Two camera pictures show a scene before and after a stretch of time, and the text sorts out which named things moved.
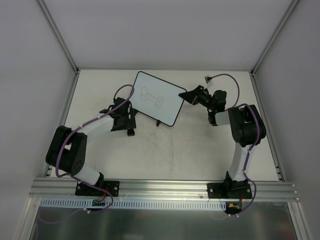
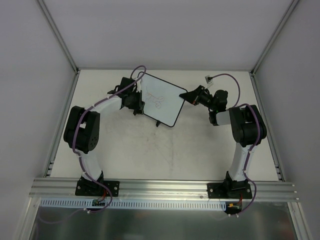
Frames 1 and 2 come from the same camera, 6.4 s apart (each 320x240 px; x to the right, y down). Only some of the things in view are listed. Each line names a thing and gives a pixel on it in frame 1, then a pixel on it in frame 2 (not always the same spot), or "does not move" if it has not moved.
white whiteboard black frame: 156,98 does not move
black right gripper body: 197,94 does not move
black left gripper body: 130,121 to 139,101
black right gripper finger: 191,96 does not move
